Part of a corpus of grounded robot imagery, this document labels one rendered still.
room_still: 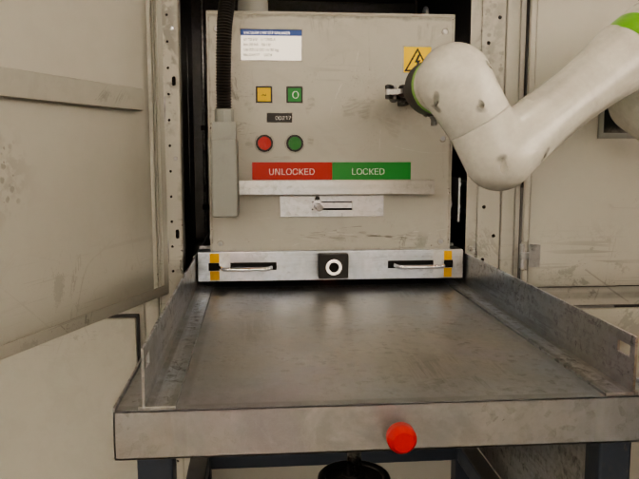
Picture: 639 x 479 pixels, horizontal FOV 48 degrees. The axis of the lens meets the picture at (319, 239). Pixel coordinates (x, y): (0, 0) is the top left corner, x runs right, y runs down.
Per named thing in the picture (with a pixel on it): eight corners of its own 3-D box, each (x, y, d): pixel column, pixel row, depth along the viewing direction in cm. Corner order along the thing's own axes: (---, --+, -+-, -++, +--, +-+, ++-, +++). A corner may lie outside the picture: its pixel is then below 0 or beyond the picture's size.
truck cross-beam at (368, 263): (462, 277, 148) (463, 249, 147) (198, 281, 143) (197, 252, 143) (455, 274, 153) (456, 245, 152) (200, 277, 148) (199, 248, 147)
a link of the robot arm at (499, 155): (582, 37, 123) (632, 13, 113) (615, 97, 125) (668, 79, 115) (434, 146, 110) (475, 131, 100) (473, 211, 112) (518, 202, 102)
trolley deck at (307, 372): (658, 441, 83) (662, 391, 83) (114, 461, 78) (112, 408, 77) (479, 311, 150) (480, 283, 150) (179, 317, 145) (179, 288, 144)
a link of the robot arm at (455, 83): (478, 21, 100) (412, 64, 100) (523, 98, 102) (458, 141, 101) (451, 36, 113) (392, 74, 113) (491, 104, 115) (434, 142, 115)
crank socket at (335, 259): (348, 278, 143) (349, 254, 142) (319, 279, 143) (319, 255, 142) (347, 277, 146) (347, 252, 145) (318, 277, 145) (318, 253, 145)
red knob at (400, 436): (418, 456, 76) (418, 428, 76) (388, 458, 76) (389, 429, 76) (409, 440, 81) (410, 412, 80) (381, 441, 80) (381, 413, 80)
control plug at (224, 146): (238, 217, 133) (237, 121, 130) (211, 218, 132) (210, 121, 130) (239, 213, 140) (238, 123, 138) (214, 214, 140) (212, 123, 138)
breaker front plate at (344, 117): (449, 256, 147) (455, 16, 141) (211, 258, 143) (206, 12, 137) (448, 255, 149) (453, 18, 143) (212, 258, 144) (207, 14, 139)
